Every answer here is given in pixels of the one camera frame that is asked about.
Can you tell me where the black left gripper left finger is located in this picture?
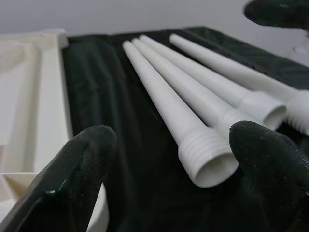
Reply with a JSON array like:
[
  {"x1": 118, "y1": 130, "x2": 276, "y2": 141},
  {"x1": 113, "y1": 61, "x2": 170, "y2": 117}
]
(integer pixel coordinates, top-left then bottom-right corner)
[{"x1": 0, "y1": 125, "x2": 118, "y2": 232}]

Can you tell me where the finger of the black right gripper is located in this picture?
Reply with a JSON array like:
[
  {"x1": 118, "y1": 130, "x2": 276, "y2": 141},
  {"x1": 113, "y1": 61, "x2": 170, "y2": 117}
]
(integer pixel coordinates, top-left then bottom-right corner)
[{"x1": 243, "y1": 0, "x2": 309, "y2": 29}]

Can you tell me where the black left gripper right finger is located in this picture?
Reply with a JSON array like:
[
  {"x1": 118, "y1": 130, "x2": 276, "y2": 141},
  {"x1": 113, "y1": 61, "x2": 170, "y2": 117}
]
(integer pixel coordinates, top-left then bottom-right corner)
[{"x1": 228, "y1": 120, "x2": 309, "y2": 232}]

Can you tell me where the white plastic table leg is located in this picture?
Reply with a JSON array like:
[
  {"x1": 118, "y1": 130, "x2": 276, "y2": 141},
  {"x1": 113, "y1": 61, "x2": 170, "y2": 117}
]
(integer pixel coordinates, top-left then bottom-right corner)
[
  {"x1": 139, "y1": 34, "x2": 287, "y2": 131},
  {"x1": 131, "y1": 38, "x2": 244, "y2": 136},
  {"x1": 122, "y1": 40, "x2": 239, "y2": 188},
  {"x1": 169, "y1": 33, "x2": 309, "y2": 136}
]

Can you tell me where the white plastic table top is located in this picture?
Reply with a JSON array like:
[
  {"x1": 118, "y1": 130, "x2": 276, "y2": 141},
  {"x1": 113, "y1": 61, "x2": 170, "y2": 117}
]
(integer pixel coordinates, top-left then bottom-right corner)
[{"x1": 0, "y1": 28, "x2": 108, "y2": 232}]

